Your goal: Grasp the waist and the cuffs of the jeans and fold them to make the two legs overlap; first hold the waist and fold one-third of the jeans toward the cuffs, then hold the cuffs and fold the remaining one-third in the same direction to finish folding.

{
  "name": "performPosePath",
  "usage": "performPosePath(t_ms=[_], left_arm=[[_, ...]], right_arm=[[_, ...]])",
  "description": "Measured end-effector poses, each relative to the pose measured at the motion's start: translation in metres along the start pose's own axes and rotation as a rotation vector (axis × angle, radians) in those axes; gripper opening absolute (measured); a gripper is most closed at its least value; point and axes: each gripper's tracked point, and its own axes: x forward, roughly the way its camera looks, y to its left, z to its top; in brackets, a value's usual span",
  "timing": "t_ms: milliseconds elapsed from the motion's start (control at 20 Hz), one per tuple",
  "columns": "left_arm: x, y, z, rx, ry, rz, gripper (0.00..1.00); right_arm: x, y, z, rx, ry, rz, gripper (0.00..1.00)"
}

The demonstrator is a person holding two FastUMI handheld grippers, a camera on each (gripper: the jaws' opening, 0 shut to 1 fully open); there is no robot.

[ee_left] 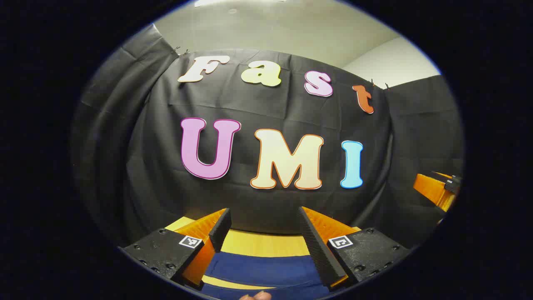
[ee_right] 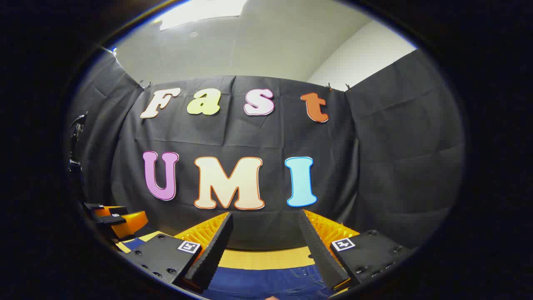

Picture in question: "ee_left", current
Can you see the black backdrop cloth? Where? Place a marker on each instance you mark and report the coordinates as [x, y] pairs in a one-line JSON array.
[[158, 166]]

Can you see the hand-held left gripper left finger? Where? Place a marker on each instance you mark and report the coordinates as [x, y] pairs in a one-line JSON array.
[[220, 231]]

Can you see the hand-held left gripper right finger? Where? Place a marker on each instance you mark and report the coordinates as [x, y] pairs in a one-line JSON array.
[[318, 246]]

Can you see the ceiling light panel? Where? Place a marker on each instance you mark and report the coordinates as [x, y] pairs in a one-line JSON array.
[[216, 2]]

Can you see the blue denim jeans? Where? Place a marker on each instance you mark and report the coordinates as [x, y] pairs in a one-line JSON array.
[[266, 268]]

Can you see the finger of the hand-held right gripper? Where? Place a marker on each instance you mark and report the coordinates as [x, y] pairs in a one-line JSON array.
[[431, 189]]

